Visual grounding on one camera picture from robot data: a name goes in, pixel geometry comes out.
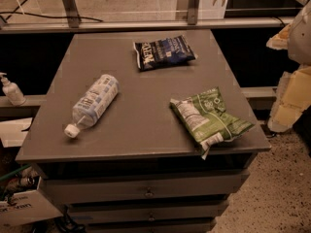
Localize white pump dispenser bottle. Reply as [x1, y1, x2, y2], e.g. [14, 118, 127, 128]
[0, 73, 26, 106]

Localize dark blue chip bag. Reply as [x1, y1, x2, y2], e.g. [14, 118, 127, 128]
[133, 35, 197, 71]

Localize green hose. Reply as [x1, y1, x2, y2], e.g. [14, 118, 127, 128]
[0, 163, 32, 183]

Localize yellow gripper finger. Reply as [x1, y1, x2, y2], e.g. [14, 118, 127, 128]
[267, 65, 311, 133]
[266, 24, 292, 50]

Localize grey drawer cabinet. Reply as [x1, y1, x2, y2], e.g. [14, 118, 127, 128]
[17, 30, 270, 233]

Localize white cardboard box with text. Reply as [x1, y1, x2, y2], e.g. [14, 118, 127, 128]
[0, 190, 62, 226]

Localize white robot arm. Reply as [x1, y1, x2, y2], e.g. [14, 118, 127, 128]
[266, 1, 311, 133]

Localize metal frame rail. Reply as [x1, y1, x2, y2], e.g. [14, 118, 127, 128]
[1, 0, 309, 34]

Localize black cable on floor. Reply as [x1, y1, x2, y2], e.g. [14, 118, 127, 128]
[0, 0, 104, 23]

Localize blue label plastic water bottle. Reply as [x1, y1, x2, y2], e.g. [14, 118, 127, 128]
[64, 75, 119, 138]

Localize green snack bag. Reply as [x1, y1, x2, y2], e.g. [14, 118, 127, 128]
[170, 87, 255, 159]

